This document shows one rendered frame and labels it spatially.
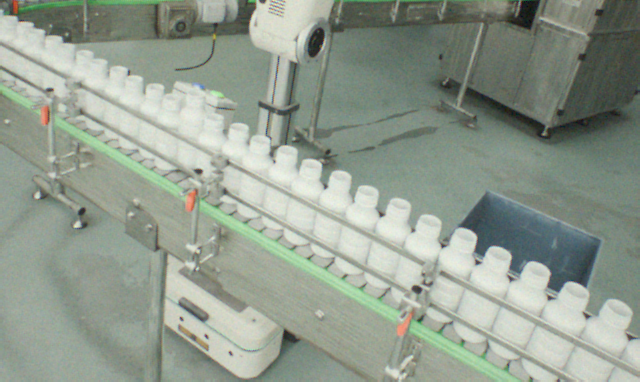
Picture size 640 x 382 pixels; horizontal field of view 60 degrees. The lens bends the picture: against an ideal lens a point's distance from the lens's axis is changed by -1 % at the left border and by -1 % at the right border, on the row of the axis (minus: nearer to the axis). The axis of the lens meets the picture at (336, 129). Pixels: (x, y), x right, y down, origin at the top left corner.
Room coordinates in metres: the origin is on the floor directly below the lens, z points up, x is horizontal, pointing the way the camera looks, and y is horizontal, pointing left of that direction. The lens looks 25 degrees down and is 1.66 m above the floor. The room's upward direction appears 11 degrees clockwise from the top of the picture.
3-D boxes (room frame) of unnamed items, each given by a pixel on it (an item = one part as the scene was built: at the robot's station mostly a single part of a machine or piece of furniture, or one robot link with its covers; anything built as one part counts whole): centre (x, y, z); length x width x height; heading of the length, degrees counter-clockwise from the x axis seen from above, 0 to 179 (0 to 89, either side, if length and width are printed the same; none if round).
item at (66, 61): (1.21, 0.66, 1.08); 0.06 x 0.06 x 0.17
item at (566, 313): (0.66, -0.39, 1.08); 0.06 x 0.06 x 0.17
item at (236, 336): (1.70, 0.21, 0.24); 0.68 x 0.53 x 0.41; 153
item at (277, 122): (1.71, 0.20, 0.72); 0.11 x 0.11 x 0.40; 63
